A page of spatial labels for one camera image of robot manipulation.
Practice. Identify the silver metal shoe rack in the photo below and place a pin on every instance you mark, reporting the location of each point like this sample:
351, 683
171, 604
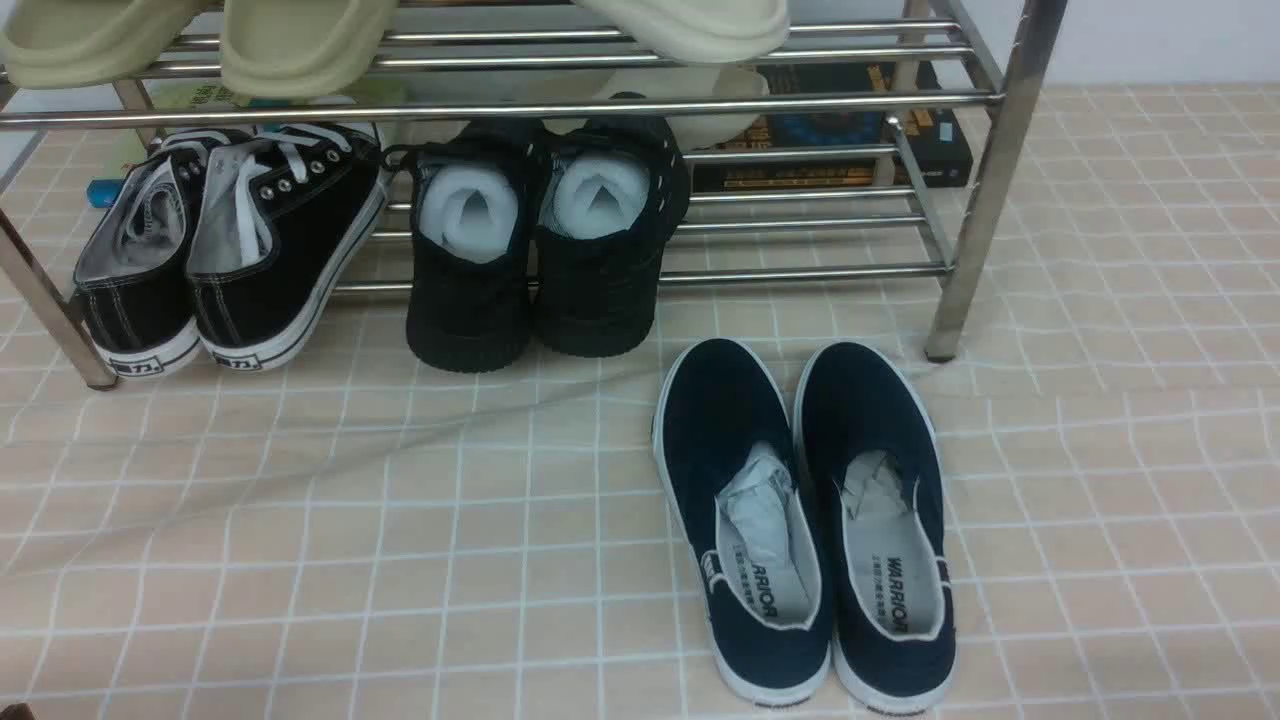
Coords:
426, 87

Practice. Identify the checkered beige tablecloth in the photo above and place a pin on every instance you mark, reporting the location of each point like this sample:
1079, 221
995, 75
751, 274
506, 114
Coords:
357, 536

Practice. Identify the navy left slip-on shoe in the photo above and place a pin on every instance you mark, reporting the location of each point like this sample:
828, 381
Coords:
725, 454

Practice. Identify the black box behind rack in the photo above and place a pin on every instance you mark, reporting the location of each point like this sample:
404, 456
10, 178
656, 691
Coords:
936, 137

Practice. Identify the beige middle foam slipper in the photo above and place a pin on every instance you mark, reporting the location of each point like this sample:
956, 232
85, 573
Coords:
289, 49

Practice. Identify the black white canvas sneaker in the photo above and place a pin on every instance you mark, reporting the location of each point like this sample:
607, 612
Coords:
283, 214
130, 275

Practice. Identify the navy right slip-on shoe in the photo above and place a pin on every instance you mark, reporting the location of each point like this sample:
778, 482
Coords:
866, 443

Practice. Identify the black left knit shoe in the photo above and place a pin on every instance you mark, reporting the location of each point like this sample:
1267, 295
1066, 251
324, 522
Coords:
475, 205

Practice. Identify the beige left foam slipper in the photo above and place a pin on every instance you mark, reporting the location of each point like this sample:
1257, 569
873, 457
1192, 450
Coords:
69, 44

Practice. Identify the navy slip-on shoe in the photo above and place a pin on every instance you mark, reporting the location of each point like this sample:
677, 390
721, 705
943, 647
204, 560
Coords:
725, 454
866, 443

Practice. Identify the black knit shoe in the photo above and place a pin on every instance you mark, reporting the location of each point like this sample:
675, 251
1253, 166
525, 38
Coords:
619, 189
475, 205

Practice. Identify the black right knit shoe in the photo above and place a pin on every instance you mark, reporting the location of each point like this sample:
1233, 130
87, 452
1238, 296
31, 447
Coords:
619, 189

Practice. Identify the beige foam slipper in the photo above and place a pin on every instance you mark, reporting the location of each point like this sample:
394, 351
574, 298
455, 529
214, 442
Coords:
69, 44
289, 49

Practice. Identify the cream right foam slipper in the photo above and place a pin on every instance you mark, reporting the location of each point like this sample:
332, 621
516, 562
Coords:
700, 32

